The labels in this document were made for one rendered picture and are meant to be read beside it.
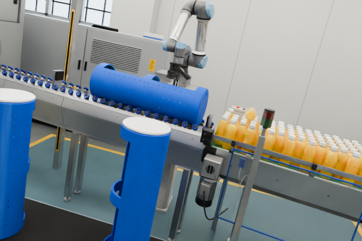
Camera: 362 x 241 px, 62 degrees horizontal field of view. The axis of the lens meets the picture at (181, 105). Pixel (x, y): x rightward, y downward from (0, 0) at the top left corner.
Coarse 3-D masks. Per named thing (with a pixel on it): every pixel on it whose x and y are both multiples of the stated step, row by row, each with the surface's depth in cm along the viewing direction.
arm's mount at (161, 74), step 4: (156, 72) 257; (160, 72) 260; (164, 72) 266; (160, 76) 257; (164, 76) 256; (160, 80) 258; (164, 80) 257; (168, 80) 256; (180, 80) 254; (184, 80) 254; (188, 80) 264; (180, 84) 255; (184, 84) 256; (188, 84) 268
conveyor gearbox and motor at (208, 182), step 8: (208, 160) 187; (216, 160) 188; (208, 168) 188; (216, 168) 186; (200, 176) 191; (208, 176) 189; (216, 176) 187; (200, 184) 194; (208, 184) 188; (216, 184) 193; (200, 192) 188; (208, 192) 186; (200, 200) 194; (208, 200) 192; (216, 216) 200
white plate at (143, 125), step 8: (128, 120) 172; (136, 120) 175; (144, 120) 179; (152, 120) 182; (128, 128) 162; (136, 128) 162; (144, 128) 165; (152, 128) 168; (160, 128) 171; (168, 128) 174
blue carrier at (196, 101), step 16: (96, 80) 227; (112, 80) 224; (128, 80) 222; (144, 80) 220; (112, 96) 227; (128, 96) 222; (144, 96) 217; (160, 96) 214; (176, 96) 211; (192, 96) 209; (160, 112) 219; (176, 112) 213; (192, 112) 208
